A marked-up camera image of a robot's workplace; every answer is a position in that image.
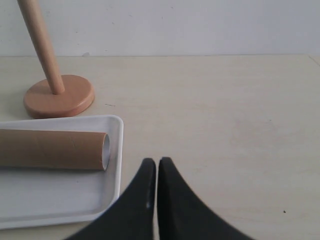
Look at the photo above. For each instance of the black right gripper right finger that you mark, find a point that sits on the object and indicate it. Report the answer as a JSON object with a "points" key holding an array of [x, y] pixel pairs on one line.
{"points": [[182, 215]]}

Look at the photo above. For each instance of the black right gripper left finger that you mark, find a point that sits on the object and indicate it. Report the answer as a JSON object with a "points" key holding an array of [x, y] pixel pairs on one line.
{"points": [[130, 217]]}

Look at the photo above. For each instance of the brown cardboard tube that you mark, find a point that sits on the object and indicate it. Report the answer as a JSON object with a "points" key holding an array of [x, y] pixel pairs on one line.
{"points": [[77, 150]]}

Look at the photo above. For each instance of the wooden paper towel holder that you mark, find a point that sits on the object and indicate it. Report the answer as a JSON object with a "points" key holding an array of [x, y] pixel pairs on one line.
{"points": [[57, 95]]}

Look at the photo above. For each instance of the white rectangular tray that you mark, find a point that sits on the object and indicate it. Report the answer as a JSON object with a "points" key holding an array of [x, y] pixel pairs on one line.
{"points": [[31, 197]]}

